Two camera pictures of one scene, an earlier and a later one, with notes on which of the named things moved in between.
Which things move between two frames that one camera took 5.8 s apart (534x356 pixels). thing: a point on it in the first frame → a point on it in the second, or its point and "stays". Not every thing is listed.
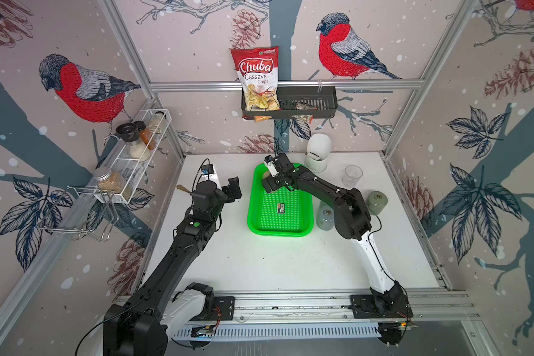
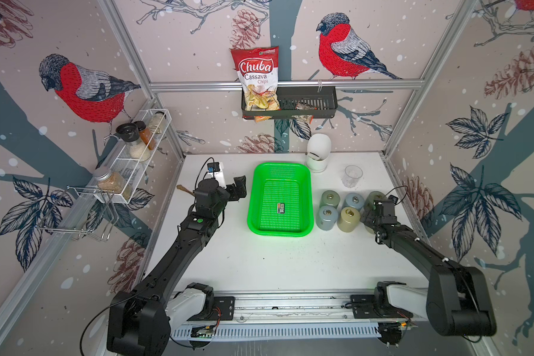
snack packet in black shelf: x=304 y=105 stays
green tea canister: x=376 y=202 stays
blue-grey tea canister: x=325 y=216 stays
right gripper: x=268 y=181 → x=366 y=219
